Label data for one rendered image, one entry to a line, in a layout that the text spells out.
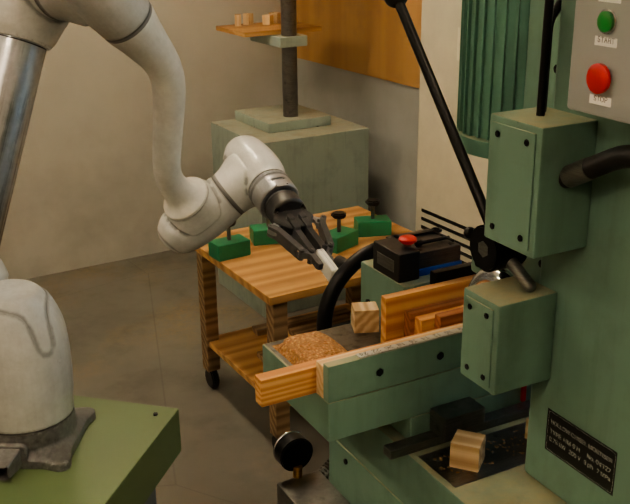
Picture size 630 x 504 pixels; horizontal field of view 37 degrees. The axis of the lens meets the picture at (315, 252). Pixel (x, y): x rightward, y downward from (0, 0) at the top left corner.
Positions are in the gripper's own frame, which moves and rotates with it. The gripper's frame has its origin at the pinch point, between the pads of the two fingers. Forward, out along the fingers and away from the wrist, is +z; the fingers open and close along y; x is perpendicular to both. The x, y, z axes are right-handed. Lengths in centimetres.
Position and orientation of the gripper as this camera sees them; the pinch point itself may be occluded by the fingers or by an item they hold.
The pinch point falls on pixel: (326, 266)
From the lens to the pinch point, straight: 173.4
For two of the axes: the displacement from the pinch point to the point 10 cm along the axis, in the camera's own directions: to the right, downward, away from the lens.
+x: -1.5, 7.8, 6.1
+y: 8.8, -1.7, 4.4
